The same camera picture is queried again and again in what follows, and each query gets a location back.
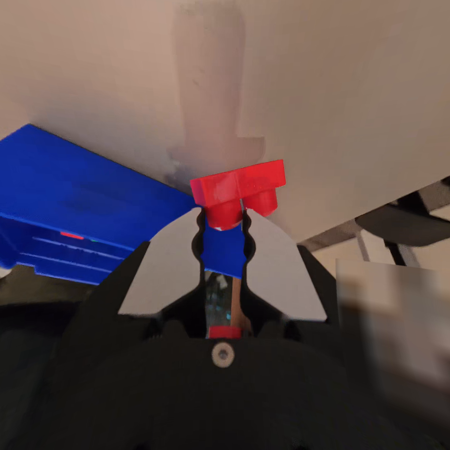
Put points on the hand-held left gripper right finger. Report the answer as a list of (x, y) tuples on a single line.
[(281, 281)]

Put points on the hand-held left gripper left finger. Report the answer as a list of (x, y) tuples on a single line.
[(165, 277)]

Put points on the red two-stud toy block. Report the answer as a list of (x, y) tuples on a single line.
[(239, 182)]

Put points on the blue plastic bin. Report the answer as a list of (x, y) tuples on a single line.
[(70, 182)]

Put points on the black office chair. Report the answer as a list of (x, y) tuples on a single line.
[(404, 221)]

